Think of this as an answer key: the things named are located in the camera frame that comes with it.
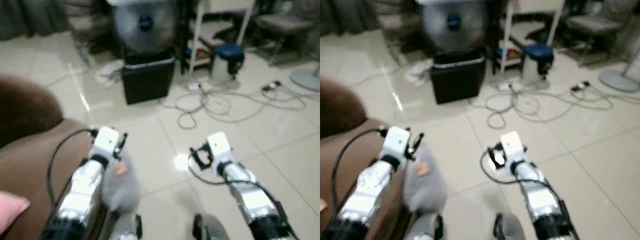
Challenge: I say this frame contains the white table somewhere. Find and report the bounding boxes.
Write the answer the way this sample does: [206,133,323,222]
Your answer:
[188,0,257,76]
[499,0,567,76]

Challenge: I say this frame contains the white crumpled cloth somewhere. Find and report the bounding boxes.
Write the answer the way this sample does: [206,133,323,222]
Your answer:
[404,59,434,85]
[94,59,125,87]

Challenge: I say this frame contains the brown sofa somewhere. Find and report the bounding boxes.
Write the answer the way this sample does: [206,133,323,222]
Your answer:
[320,77,416,240]
[0,74,108,240]

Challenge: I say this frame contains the grey cushioned chair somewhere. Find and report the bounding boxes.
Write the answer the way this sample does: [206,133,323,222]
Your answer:
[254,0,321,67]
[564,0,640,68]

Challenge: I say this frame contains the dark metal frame chair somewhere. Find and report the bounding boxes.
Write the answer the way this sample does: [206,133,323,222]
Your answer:
[372,0,425,65]
[62,0,115,67]

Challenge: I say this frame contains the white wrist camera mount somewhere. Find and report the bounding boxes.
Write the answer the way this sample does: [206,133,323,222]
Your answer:
[206,131,234,166]
[91,126,121,161]
[499,131,526,164]
[382,126,412,160]

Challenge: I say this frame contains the grey curtain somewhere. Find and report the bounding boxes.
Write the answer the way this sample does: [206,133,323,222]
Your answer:
[320,0,377,37]
[0,0,69,42]

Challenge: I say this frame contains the robot left leg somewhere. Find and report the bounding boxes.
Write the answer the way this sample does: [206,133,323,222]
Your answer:
[406,212,444,240]
[107,212,144,240]

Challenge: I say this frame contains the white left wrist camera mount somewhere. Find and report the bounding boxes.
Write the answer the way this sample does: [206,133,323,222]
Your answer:
[91,126,121,161]
[382,126,412,160]

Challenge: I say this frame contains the large round grey fan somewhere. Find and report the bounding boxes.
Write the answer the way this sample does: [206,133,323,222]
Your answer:
[418,0,489,54]
[110,0,179,54]

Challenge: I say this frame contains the round grey stand base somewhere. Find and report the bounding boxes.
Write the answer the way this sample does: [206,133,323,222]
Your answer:
[598,67,640,94]
[289,67,321,92]

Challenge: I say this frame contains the black box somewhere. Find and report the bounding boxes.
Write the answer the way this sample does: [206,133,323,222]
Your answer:
[430,49,487,105]
[121,49,177,106]

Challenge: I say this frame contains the white bin with blue lid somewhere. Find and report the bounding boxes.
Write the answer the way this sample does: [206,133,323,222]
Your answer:
[522,43,555,82]
[209,43,246,82]

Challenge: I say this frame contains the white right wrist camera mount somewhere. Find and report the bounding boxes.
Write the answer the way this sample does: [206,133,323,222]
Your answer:
[499,131,526,164]
[206,131,234,166]

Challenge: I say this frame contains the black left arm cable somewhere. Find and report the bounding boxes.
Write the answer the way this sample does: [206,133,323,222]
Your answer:
[330,128,390,211]
[47,128,99,211]

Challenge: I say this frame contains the robot leg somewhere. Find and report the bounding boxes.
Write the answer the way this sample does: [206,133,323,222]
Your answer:
[192,213,232,240]
[406,212,444,240]
[107,212,144,240]
[493,213,527,240]

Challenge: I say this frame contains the grey tangled floor cable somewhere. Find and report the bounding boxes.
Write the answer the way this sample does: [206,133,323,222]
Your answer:
[159,81,307,131]
[469,81,617,131]

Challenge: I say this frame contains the robot right leg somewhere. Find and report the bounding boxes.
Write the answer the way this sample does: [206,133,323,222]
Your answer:
[493,213,527,240]
[192,213,232,240]

